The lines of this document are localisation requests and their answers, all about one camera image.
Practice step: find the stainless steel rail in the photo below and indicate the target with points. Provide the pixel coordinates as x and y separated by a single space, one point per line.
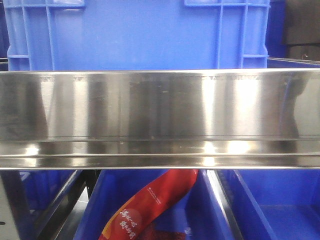
187 119

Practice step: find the blue bin on right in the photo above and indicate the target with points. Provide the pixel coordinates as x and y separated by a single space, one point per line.
274 204

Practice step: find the blue bin with red bag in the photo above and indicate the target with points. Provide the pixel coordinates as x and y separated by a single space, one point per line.
197 216

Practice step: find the blue plastic crate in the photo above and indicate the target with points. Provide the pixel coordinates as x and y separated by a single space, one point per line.
61 35

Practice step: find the red snack bag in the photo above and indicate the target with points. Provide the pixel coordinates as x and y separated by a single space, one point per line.
139 211

